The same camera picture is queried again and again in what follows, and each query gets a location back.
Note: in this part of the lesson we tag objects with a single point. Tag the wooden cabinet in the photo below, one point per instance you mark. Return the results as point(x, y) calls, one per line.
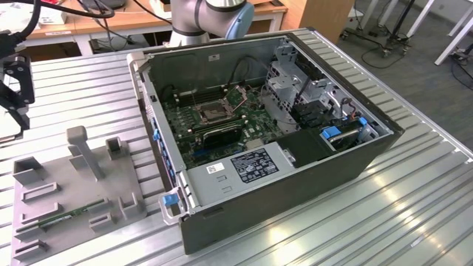
point(325, 16)

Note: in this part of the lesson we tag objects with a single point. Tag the silver metal bracket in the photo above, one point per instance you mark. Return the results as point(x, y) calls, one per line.
point(321, 88)

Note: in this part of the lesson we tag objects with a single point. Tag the wooden desk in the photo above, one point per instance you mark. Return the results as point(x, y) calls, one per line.
point(148, 23)

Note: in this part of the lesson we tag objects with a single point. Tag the hard disk in blue carrier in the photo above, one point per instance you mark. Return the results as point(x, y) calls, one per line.
point(329, 133)

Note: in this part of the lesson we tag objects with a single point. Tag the open black PC case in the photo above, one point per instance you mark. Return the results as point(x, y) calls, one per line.
point(258, 216)

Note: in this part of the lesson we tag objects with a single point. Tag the CPU socket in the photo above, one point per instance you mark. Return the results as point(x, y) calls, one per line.
point(214, 113)

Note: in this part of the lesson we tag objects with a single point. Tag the grey parts rack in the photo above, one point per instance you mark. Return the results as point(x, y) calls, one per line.
point(73, 194)

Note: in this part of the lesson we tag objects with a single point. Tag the small blue clip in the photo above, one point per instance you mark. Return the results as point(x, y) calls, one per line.
point(361, 121)

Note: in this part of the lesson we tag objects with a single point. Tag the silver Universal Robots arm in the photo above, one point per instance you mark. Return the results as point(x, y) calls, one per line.
point(192, 19)

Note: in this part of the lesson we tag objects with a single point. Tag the wheeled metal stand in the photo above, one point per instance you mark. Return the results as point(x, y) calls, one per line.
point(397, 41)

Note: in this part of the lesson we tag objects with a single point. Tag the blue case latch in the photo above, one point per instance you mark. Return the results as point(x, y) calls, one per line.
point(169, 200)

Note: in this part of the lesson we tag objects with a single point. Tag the white table frame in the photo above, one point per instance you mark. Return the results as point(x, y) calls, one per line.
point(449, 41)

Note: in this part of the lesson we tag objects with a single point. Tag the black RAM slot row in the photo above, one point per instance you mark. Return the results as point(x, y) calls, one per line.
point(201, 97)
point(212, 128)

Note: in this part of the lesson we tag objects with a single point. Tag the silver power supply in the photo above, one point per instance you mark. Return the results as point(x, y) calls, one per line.
point(217, 188)

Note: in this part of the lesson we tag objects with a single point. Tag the green motherboard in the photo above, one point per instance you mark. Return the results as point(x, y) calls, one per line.
point(258, 122)

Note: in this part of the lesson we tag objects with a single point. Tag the silver drive cage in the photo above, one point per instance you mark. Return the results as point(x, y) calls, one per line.
point(282, 94)

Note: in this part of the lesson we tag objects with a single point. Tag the green RAM stick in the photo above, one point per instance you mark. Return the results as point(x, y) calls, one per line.
point(69, 214)

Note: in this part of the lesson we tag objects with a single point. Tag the white box on desk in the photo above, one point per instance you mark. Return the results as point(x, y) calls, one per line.
point(51, 18)

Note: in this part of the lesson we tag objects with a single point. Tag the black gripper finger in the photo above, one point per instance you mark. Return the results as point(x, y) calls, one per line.
point(27, 83)

